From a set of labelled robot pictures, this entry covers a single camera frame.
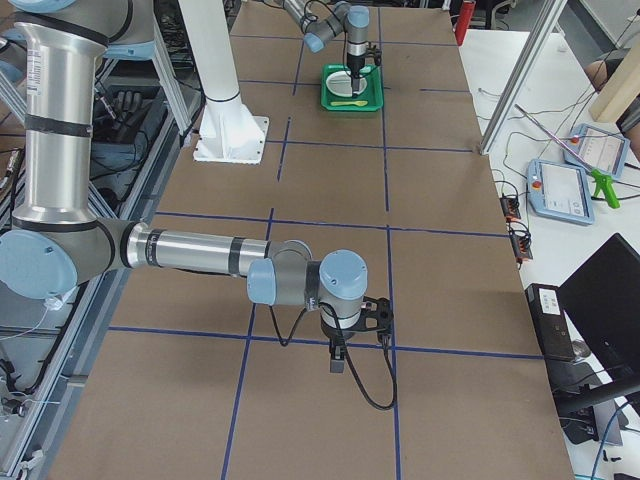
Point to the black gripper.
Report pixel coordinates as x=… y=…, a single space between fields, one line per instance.
x=336 y=333
x=354 y=67

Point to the yellow plastic spoon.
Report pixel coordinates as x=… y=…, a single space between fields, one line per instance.
x=356 y=103

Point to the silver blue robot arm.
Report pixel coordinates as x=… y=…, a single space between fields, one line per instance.
x=277 y=273
x=343 y=18

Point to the white round plate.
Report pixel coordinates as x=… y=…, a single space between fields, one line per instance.
x=338 y=84

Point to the green plastic tray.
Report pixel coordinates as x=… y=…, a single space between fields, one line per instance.
x=373 y=94

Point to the red tube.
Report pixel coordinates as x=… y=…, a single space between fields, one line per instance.
x=465 y=15

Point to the orange black connector module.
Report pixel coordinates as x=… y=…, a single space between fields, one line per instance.
x=510 y=207

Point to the black box device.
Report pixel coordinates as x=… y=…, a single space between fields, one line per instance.
x=549 y=320

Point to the near blue teach pendant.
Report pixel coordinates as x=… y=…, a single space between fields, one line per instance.
x=559 y=191

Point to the blue teach pendant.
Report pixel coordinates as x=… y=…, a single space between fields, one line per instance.
x=559 y=191
x=603 y=150

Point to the person in black shirt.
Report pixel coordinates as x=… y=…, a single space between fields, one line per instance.
x=599 y=72

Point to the far blue teach pendant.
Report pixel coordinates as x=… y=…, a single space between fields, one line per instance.
x=603 y=150

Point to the silver reacher grabber tool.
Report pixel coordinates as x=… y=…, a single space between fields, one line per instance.
x=604 y=182

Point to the black laptop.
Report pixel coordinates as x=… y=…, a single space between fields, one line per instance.
x=601 y=299

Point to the wooden beam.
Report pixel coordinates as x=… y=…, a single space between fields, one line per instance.
x=619 y=91

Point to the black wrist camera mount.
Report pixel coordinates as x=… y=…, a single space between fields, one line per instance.
x=377 y=316
x=374 y=53

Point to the white pedestal base plate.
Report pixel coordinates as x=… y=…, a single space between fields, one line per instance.
x=230 y=133

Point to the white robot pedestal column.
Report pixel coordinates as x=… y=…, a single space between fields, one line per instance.
x=208 y=35

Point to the aluminium frame post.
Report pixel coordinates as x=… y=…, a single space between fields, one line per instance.
x=536 y=40

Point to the aluminium side frame rail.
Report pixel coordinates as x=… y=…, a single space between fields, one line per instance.
x=56 y=242

